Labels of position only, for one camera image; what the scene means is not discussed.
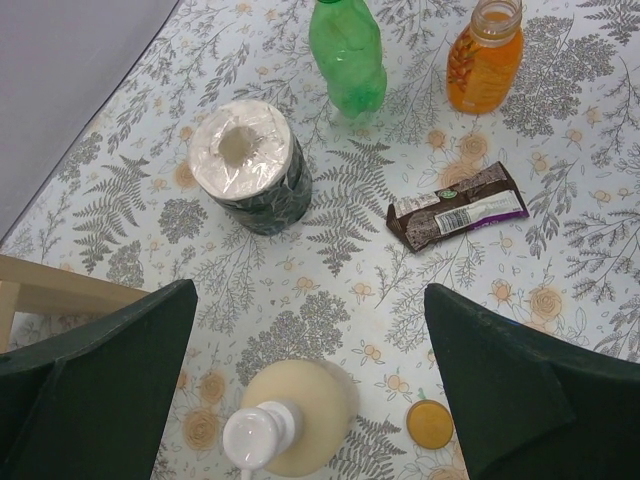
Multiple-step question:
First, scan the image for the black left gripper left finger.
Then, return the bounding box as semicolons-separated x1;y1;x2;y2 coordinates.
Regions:
1;280;198;479

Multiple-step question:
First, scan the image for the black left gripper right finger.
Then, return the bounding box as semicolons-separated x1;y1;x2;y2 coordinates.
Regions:
424;284;639;479

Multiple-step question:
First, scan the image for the orange bottle cap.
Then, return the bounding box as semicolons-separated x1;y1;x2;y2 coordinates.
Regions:
406;400;454;450

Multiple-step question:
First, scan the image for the orange juice bottle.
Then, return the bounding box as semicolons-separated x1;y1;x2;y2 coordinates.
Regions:
446;1;524;115

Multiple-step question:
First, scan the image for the green plastic bottle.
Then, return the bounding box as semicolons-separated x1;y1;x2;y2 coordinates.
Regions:
309;0;387;119

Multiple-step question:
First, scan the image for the cream pump soap bottle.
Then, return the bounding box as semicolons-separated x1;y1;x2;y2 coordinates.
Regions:
222;359;359;479

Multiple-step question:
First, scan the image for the wooden shelf unit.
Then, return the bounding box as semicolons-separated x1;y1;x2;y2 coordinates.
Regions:
1;255;148;352

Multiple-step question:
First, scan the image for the brown chocolate bar wrapper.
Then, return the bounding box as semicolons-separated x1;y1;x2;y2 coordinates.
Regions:
386;162;529;253

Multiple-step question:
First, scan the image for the floral table mat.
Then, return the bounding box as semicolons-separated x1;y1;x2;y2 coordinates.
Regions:
2;1;639;479

